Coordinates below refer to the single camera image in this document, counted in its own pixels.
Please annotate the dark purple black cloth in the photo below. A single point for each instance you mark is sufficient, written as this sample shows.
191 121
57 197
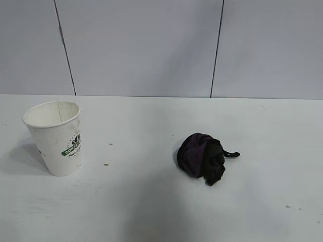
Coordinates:
199 158

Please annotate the white paper coffee cup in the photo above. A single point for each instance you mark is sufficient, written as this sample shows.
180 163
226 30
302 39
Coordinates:
55 146

